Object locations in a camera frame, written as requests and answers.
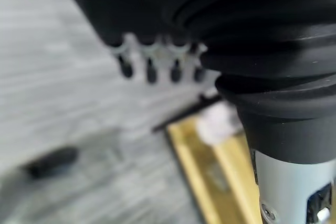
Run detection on left robot hand black silver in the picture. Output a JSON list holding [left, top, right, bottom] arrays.
[[52, 0, 336, 224]]

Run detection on yellow wooden shoe rack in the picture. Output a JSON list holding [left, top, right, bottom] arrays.
[[151, 93, 264, 224]]

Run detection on white slipper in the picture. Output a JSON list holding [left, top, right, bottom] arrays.
[[196, 102, 245, 145]]

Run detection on dark robot foot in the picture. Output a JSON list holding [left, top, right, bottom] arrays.
[[25, 146, 79, 179]]

